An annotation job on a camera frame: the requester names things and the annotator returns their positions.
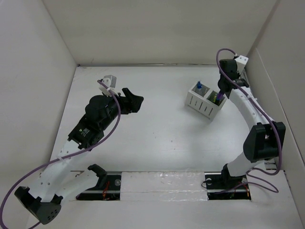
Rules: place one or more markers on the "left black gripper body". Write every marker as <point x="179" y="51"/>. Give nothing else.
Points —
<point x="113" y="108"/>

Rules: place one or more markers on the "white desk organizer box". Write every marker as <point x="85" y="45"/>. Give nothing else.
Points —
<point x="202" y="104"/>

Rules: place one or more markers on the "purple cap highlighter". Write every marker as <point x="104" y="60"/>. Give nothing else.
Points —
<point x="219" y="97"/>

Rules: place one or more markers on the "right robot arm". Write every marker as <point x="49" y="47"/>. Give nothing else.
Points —
<point x="266" y="136"/>

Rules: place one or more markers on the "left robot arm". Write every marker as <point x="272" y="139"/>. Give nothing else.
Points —
<point x="44" y="197"/>

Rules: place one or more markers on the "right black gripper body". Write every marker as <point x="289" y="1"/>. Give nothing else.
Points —
<point x="221" y="79"/>

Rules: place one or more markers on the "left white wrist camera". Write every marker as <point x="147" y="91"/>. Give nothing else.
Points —
<point x="107" y="84"/>

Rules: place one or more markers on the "aluminium mounting rail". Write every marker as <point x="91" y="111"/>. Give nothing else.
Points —
<point x="166" y="186"/>

